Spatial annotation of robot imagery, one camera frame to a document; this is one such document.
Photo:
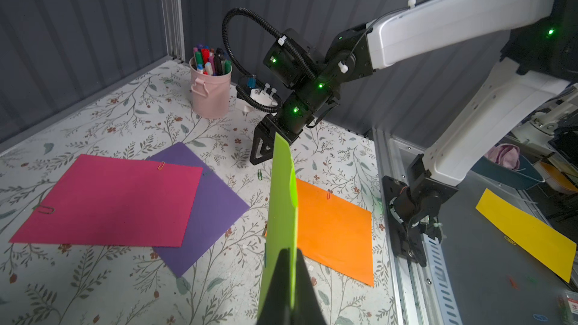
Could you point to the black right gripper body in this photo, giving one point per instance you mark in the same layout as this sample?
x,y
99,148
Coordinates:
x,y
286,125

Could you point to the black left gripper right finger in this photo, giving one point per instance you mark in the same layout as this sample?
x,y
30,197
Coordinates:
x,y
307,309

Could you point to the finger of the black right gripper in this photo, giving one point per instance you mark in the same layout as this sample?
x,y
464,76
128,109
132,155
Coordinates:
x,y
263,142

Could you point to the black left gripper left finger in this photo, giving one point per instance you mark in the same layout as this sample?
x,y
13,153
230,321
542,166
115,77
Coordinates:
x,y
276,308

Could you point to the lime green paper sheet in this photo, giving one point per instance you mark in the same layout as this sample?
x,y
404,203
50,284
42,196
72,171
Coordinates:
x,y
282,218

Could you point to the orange paper sheet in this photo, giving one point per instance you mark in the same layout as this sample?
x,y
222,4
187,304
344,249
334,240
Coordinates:
x,y
334,232

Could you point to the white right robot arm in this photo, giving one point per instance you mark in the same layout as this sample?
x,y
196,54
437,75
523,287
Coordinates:
x,y
460,75

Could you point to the purple paper sheet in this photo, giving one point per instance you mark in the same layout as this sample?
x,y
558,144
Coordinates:
x,y
216,208

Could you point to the pink pen cup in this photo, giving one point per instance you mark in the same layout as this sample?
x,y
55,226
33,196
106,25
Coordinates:
x,y
211,75

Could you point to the magenta paper sheet right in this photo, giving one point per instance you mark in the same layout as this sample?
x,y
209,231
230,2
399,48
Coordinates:
x,y
106,201

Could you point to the yellow paper sheet outside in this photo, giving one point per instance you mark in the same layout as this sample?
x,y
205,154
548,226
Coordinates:
x,y
554,250

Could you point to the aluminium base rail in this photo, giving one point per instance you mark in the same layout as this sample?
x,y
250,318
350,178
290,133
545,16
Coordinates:
x,y
429,253

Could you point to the aluminium frame post left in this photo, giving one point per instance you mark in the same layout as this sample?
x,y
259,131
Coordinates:
x,y
174,28

